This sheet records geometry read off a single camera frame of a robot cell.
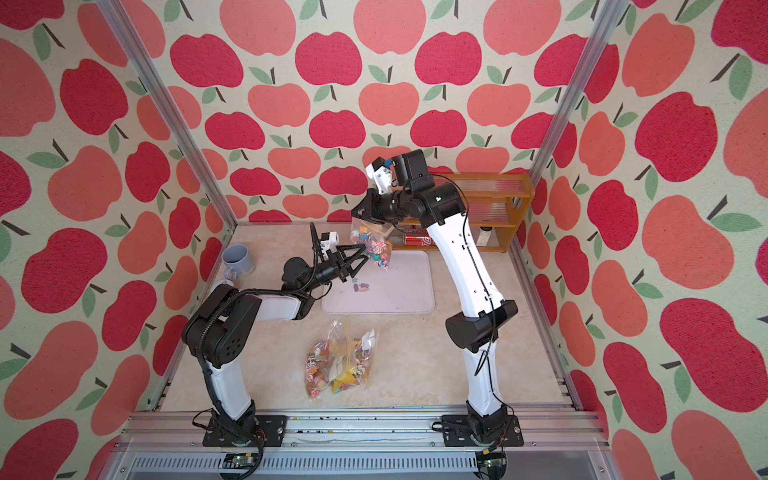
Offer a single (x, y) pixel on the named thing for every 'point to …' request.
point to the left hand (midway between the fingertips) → (369, 262)
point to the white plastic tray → (407, 287)
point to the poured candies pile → (362, 287)
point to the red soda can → (422, 240)
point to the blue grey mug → (237, 259)
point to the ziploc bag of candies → (373, 236)
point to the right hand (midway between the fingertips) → (352, 217)
